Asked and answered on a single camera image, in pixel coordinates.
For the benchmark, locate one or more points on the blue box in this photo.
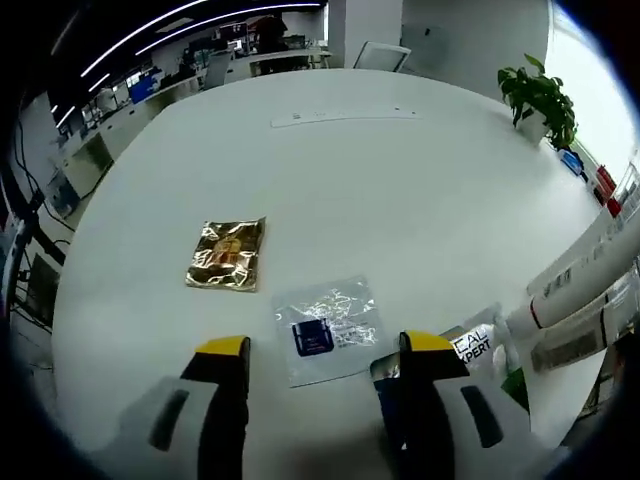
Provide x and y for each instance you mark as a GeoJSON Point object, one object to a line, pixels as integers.
{"type": "Point", "coordinates": [571, 162]}

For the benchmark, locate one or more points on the clear sachet blue label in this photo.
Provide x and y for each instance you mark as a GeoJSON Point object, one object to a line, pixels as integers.
{"type": "Point", "coordinates": [325, 320]}

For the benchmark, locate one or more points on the blue storage crate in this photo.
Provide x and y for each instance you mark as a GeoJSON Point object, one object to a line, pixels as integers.
{"type": "Point", "coordinates": [142, 91]}

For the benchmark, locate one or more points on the white skincare tube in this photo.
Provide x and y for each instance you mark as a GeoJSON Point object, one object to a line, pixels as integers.
{"type": "Point", "coordinates": [585, 270]}

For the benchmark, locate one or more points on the black green skincare packet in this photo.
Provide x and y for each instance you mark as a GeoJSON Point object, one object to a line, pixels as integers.
{"type": "Point", "coordinates": [480, 345]}

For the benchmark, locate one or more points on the small red box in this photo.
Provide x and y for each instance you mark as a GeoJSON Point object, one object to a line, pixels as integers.
{"type": "Point", "coordinates": [604, 180]}

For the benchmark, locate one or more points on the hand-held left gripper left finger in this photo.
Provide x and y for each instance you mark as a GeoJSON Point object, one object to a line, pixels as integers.
{"type": "Point", "coordinates": [225, 400]}

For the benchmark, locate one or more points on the white office desk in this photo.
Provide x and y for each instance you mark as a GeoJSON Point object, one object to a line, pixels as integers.
{"type": "Point", "coordinates": [290, 59]}
{"type": "Point", "coordinates": [100, 145]}

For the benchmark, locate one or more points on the white office chair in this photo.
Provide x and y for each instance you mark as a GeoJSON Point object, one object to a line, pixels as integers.
{"type": "Point", "coordinates": [382, 56]}
{"type": "Point", "coordinates": [218, 70]}

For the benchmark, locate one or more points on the white pump skincare bottle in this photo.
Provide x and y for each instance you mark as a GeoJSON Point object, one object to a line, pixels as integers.
{"type": "Point", "coordinates": [570, 345]}

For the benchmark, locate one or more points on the ceiling light strip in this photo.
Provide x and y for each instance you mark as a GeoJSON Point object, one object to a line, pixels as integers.
{"type": "Point", "coordinates": [135, 32]}
{"type": "Point", "coordinates": [210, 25]}

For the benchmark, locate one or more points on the gold foil skincare sachet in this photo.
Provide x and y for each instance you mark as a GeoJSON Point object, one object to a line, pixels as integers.
{"type": "Point", "coordinates": [227, 255]}

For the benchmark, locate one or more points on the potted green plant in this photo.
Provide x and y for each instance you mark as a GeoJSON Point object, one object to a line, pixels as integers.
{"type": "Point", "coordinates": [540, 95]}

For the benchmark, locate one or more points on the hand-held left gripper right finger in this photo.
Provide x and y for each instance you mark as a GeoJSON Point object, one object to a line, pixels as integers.
{"type": "Point", "coordinates": [425, 400]}

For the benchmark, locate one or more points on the white table socket panel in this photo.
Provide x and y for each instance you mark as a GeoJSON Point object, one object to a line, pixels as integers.
{"type": "Point", "coordinates": [345, 117]}

